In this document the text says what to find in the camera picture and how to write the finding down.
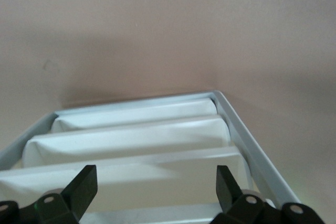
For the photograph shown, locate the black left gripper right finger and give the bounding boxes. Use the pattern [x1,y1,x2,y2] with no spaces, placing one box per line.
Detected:
[212,165,280,224]

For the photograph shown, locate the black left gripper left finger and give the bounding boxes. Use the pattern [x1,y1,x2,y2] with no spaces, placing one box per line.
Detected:
[35,165,99,224]

